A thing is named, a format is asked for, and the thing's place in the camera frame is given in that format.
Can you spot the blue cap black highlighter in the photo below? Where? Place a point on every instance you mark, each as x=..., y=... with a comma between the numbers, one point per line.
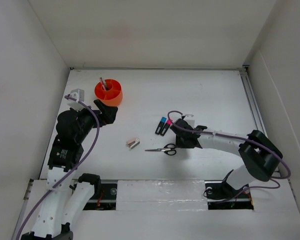
x=160, y=125

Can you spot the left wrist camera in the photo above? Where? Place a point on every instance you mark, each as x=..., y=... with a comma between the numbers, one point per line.
x=74, y=97

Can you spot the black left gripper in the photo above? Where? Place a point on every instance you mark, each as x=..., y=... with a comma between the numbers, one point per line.
x=106, y=113

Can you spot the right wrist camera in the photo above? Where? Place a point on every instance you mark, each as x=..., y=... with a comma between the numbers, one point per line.
x=190, y=119

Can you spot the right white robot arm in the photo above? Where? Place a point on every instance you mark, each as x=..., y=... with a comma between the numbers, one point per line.
x=259, y=155

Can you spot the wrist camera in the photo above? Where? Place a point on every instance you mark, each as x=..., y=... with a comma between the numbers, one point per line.
x=74, y=97
x=190, y=119

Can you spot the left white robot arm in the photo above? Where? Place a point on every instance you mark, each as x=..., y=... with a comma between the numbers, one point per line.
x=54, y=216

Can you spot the black handled scissors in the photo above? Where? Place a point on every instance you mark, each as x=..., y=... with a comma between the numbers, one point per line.
x=169, y=149

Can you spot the aluminium rail right side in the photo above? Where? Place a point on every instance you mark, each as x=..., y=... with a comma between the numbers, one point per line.
x=252, y=101

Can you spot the pink white mini stapler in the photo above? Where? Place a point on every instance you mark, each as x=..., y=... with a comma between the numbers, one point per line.
x=132, y=143

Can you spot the orange round desk organizer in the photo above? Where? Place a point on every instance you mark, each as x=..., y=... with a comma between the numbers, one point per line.
x=111, y=97

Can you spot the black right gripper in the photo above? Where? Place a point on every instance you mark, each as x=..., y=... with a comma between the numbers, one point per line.
x=179, y=144

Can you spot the pink cap black highlighter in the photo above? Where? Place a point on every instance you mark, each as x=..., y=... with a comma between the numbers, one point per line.
x=165, y=128

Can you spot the pink white pen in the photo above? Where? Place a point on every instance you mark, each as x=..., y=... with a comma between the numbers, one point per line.
x=105, y=85

